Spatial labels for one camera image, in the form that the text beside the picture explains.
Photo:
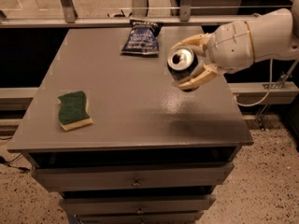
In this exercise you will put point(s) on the blue pepsi can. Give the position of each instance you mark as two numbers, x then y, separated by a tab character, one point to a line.
181	62

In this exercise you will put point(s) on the bottom grey drawer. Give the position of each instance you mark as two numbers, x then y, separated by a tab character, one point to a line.
153	218

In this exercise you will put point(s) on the green yellow sponge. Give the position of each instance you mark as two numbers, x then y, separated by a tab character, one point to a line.
73	112

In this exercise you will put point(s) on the blue chip bag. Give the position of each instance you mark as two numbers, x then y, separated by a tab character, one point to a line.
142	39

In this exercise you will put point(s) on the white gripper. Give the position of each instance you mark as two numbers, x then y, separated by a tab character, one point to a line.
232	46

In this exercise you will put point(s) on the grey drawer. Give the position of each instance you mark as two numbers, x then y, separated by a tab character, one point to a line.
153	218
133	177
138	205

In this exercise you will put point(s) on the metal rail frame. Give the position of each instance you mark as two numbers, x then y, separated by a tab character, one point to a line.
118	13

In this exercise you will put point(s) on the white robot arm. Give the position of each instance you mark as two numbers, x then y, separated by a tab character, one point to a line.
274	35

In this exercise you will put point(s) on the grey drawer cabinet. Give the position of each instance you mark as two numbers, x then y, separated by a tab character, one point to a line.
139	117

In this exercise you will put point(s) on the middle grey drawer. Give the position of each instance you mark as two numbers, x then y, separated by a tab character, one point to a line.
138	205

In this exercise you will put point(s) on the top grey drawer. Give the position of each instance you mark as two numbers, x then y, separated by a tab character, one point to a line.
133	177

